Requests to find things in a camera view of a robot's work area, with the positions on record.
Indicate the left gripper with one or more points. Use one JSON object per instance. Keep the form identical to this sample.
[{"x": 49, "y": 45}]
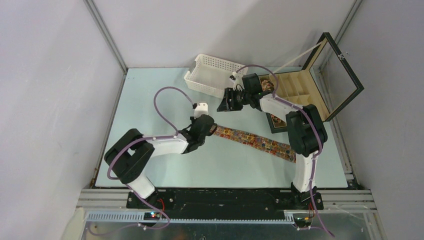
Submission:
[{"x": 192, "y": 120}]

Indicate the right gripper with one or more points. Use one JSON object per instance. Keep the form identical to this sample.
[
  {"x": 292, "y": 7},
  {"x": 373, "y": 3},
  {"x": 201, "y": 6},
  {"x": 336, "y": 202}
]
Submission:
[{"x": 227, "y": 105}]

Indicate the white perforated plastic basket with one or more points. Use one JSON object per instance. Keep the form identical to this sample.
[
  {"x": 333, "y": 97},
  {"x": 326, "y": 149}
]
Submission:
[{"x": 211, "y": 75}]

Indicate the colourful patterned tie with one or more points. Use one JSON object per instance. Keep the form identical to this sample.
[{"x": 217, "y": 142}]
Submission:
[{"x": 275, "y": 148}]

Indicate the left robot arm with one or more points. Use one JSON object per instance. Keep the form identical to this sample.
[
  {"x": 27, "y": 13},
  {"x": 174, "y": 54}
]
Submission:
[{"x": 128, "y": 157}]

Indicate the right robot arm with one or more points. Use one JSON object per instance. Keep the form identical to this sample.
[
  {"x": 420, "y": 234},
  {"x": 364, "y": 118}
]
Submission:
[{"x": 305, "y": 128}]

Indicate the rolled tie far compartment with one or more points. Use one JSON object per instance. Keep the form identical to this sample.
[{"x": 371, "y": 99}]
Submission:
[{"x": 267, "y": 85}]

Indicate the rolled tie compartment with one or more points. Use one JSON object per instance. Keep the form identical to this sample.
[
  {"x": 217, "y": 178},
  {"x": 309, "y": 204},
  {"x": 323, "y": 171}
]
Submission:
[
  {"x": 267, "y": 85},
  {"x": 277, "y": 122}
]

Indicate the rolled tie near compartment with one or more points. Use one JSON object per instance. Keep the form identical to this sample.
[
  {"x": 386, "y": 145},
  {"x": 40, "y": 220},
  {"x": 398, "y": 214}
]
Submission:
[{"x": 277, "y": 122}]

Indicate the black compartment tie box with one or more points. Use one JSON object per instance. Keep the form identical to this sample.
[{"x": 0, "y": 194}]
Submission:
[{"x": 325, "y": 80}]

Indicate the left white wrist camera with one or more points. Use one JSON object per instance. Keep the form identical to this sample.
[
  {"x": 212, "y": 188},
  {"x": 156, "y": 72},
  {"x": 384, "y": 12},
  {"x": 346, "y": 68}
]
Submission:
[{"x": 200, "y": 108}]

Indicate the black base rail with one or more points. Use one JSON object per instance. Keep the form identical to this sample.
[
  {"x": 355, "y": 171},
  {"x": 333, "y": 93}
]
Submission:
[{"x": 233, "y": 203}]

